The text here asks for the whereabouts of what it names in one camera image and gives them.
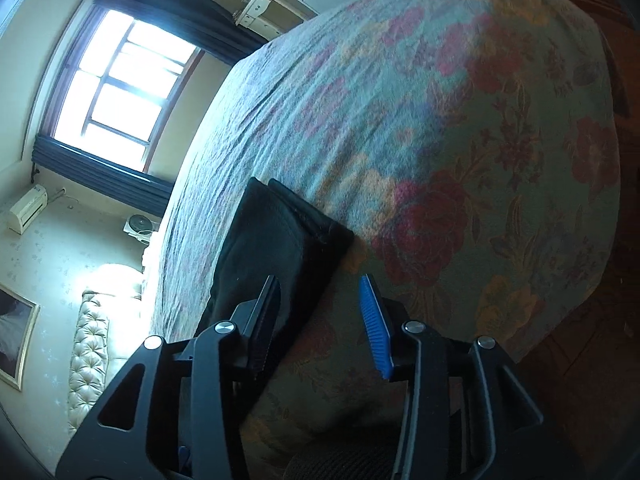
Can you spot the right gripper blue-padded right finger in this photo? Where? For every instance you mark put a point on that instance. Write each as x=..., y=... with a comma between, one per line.
x=467, y=414

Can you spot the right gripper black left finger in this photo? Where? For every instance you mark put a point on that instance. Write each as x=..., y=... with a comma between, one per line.
x=170, y=411

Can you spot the black pants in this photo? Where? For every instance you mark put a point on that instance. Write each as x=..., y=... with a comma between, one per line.
x=275, y=232

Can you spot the cream tufted headboard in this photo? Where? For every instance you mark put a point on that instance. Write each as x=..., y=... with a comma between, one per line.
x=113, y=320

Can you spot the white round fan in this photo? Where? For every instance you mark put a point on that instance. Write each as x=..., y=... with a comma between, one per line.
x=141, y=228

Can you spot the dark blue curtain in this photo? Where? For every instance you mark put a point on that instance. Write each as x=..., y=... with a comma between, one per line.
x=128, y=186

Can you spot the floral bedspread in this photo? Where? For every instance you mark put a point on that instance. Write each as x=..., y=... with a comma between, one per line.
x=469, y=145

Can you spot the white dressing table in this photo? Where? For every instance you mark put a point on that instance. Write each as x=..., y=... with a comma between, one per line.
x=272, y=18

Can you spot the framed wall picture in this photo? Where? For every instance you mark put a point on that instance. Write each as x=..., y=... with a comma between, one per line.
x=17, y=322

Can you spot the white wall air conditioner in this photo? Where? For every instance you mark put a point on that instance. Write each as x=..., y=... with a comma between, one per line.
x=27, y=208

